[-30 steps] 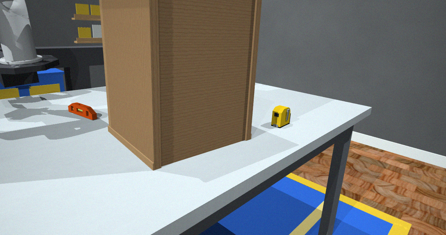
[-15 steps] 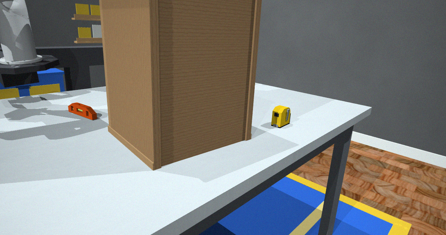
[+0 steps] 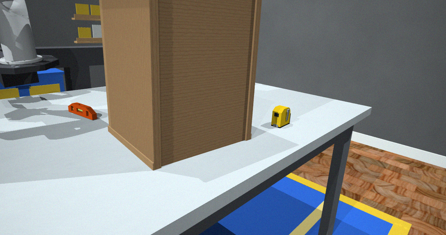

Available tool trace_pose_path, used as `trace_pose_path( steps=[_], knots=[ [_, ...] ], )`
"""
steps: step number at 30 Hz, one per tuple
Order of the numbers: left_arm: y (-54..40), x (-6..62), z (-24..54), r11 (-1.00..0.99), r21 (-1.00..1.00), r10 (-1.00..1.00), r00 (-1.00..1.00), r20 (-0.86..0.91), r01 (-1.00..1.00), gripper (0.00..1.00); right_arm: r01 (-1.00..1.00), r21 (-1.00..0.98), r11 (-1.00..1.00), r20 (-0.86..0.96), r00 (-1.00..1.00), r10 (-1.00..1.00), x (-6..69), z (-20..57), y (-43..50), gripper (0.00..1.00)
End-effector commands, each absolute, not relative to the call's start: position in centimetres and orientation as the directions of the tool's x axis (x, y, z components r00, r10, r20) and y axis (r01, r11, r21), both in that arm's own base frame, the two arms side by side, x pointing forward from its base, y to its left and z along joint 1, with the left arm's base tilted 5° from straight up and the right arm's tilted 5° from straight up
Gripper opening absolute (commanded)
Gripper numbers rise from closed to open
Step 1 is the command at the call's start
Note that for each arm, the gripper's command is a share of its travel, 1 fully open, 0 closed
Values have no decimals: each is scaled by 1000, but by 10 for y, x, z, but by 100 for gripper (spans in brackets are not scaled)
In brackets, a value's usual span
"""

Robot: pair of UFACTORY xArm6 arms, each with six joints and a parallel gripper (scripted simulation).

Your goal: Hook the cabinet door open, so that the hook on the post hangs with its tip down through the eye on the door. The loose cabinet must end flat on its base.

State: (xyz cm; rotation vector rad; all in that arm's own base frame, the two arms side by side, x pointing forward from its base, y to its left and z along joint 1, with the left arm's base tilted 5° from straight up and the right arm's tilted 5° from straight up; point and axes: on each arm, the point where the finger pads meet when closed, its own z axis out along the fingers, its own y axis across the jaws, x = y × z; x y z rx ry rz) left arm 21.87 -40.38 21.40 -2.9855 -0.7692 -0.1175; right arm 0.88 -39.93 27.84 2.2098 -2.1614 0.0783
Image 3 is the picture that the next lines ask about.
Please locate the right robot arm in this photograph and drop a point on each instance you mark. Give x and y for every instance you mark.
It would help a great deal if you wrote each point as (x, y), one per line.
(16, 35)

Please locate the yellow tape measure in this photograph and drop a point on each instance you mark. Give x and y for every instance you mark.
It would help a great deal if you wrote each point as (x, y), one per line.
(280, 116)

